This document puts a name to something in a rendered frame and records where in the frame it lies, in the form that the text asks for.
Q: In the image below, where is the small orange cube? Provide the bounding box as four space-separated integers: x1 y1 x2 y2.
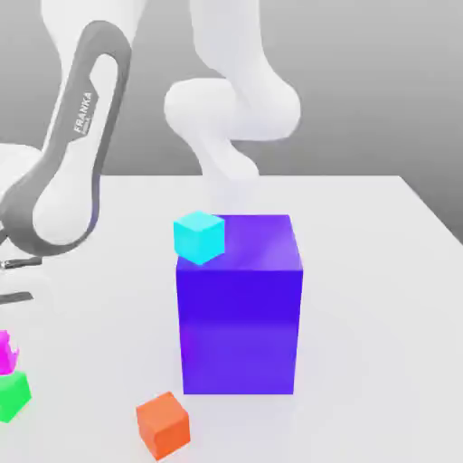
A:
136 391 192 462

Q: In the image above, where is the large purple box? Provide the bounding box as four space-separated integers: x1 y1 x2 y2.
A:
175 213 304 396

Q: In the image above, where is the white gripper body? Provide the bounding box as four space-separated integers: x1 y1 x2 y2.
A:
0 269 55 328

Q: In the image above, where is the small green cube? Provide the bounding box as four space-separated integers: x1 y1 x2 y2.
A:
0 371 33 424

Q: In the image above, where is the small magenta cube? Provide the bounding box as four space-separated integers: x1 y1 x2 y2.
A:
0 329 20 376

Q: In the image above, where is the small cyan cube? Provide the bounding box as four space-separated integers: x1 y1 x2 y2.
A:
173 210 226 266

